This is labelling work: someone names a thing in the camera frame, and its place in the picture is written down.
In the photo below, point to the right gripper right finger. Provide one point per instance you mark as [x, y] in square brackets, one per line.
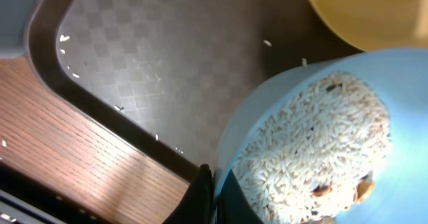
[233, 206]

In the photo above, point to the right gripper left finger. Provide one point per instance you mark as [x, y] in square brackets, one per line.
[196, 204]

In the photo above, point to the leftover rice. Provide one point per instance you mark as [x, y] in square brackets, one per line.
[318, 155]

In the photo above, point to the light blue bowl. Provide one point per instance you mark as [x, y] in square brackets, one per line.
[399, 78]

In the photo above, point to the grey plastic dishwasher rack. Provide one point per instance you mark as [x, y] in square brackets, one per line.
[14, 15]

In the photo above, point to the dark brown serving tray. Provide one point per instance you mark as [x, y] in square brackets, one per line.
[166, 75]

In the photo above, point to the yellow plate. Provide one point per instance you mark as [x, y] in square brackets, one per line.
[376, 24]

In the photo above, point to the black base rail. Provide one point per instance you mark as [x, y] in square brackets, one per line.
[34, 202]

